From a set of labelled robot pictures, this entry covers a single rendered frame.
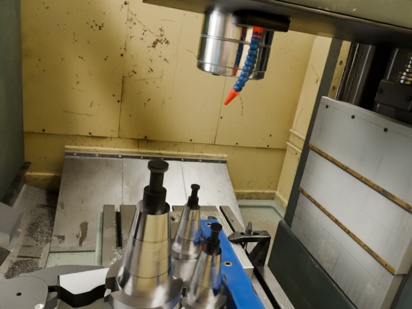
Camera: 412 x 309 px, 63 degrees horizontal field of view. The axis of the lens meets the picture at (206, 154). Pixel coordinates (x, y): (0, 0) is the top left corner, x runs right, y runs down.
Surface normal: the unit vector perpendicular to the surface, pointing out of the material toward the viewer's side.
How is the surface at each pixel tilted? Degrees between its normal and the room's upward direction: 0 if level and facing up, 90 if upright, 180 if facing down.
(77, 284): 2
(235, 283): 0
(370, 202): 90
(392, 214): 90
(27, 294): 2
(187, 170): 24
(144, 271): 83
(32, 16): 90
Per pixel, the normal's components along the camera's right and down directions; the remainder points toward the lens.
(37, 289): 0.14, -0.93
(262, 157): 0.25, 0.36
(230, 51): -0.15, 0.31
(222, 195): 0.25, -0.70
